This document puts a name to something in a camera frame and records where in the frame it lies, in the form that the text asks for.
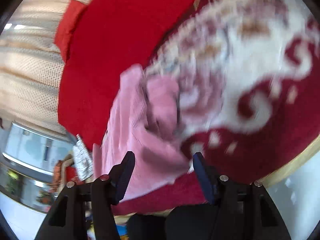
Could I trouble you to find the pink corduroy jacket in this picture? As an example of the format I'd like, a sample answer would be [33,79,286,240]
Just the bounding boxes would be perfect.
[93,64,189,200]

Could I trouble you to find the white crackle pattern pillow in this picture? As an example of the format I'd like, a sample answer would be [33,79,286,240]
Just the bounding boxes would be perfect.
[73,134,93,181]

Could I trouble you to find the red gift box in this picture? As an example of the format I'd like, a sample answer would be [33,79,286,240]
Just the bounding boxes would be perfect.
[65,166,81,185]

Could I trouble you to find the orange patterned folded cloth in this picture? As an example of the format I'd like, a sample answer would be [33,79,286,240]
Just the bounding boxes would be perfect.
[51,160,63,193]

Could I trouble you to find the silver refrigerator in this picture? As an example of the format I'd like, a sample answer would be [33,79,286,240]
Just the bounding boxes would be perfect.
[1,122,73,177]

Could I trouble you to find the floral plush seat blanket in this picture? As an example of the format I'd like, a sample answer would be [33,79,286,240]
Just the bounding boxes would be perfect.
[114,0,319,215]

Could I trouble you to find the dotted beige curtain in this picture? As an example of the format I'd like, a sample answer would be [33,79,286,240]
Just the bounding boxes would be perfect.
[1,0,91,140]

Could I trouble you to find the red sofa throw blanket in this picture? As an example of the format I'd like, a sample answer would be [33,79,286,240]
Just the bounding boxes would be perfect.
[58,0,195,148]

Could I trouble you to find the red cushion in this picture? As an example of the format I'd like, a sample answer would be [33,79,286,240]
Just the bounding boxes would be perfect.
[54,0,87,63]

